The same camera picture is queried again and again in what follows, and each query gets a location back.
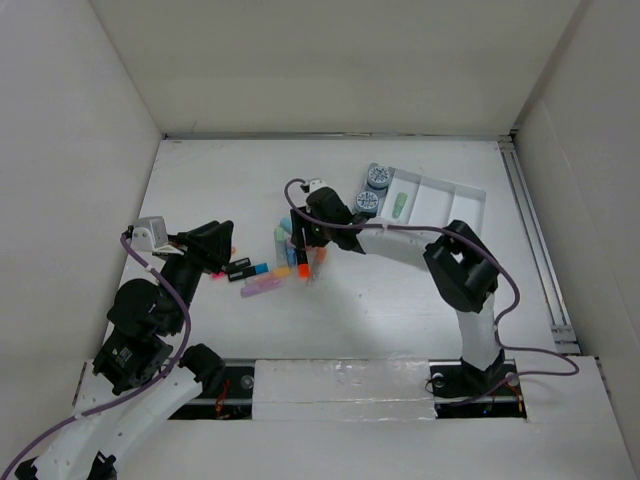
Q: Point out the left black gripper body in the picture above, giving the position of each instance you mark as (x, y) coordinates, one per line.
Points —
(185, 270)

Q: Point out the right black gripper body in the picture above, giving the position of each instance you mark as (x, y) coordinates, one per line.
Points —
(316, 234)

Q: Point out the orange cap clear marker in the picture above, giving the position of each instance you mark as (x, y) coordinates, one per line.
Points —
(317, 264)

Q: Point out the purple translucent marker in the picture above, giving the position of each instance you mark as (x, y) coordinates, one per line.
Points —
(262, 287)

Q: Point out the blue patterned tape roll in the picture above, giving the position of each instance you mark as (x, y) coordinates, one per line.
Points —
(378, 177)

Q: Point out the green cap clear marker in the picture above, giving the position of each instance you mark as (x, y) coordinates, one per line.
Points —
(281, 247)

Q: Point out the orange cap black highlighter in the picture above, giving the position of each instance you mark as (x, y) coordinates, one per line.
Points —
(303, 266)

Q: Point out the yellow cap translucent marker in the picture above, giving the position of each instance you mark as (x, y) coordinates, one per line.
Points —
(281, 272)

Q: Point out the green eraser case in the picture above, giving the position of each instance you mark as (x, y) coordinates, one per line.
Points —
(399, 204)

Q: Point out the blue cap clear marker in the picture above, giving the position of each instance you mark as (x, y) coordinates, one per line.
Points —
(286, 225)

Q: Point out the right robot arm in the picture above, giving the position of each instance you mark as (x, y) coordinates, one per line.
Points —
(465, 274)

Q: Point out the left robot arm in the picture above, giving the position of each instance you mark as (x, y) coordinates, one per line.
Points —
(146, 369)

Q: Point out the blue cap black highlighter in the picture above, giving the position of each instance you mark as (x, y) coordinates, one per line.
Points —
(248, 272)

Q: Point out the white divided organizer tray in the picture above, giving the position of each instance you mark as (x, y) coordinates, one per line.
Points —
(431, 202)

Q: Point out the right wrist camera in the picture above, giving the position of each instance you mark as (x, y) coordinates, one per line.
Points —
(312, 186)

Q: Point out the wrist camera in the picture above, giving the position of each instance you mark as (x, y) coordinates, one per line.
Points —
(148, 234)
(312, 186)

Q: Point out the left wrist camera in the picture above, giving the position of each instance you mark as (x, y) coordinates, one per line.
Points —
(148, 234)

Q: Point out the metal mounting rail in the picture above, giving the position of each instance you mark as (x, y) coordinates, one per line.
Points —
(395, 390)

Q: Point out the aluminium frame profile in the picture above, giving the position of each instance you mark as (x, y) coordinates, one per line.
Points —
(560, 323)

